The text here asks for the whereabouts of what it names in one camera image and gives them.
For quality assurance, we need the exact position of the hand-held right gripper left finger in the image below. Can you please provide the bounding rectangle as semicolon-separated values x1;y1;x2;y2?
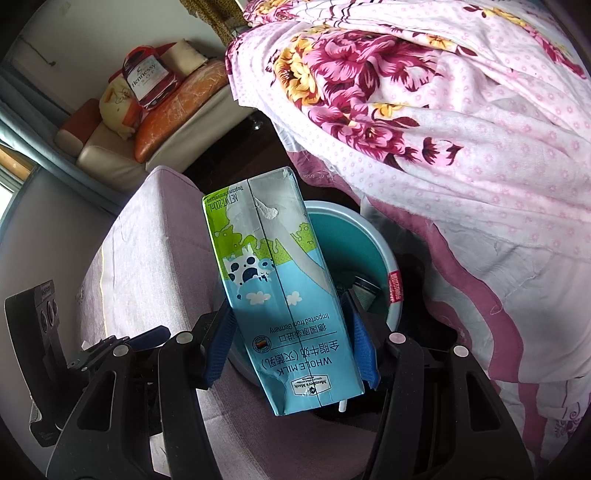
46;302;236;480

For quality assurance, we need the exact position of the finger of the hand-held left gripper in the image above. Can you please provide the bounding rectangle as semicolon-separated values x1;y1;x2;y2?
69;325;170;370

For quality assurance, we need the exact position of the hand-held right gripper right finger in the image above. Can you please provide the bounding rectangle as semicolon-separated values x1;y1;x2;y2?
341;288;550;480

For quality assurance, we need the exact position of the blue green milk carton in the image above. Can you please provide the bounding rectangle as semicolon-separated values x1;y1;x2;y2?
202;167;365;416

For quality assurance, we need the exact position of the teal plastic bin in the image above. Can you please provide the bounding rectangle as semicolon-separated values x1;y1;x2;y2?
228;199;404;384

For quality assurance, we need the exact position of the dark packet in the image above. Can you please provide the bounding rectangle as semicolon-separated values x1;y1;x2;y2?
353;275;384;315

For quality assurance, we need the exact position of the beige sofa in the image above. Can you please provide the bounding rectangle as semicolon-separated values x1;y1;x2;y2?
54;41;257;192

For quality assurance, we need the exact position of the grey blue curtain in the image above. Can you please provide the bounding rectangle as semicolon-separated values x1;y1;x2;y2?
0;60;116;213

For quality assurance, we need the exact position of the pink floral blanket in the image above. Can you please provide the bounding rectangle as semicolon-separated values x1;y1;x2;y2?
225;0;591;462

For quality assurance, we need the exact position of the yellow plush toy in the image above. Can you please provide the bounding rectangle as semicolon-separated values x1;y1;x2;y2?
99;76;141;141

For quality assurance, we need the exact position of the orange cushion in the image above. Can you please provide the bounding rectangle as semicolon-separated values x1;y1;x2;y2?
135;62;232;162

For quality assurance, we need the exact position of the bottle-shaped pillow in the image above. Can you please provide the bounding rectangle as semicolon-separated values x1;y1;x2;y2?
121;45;182;110

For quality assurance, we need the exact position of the beige cushion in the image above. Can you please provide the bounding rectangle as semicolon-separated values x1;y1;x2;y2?
159;39;208;77

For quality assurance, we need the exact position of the patterned yellow curtain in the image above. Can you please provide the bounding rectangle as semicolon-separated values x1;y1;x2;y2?
180;0;245;51

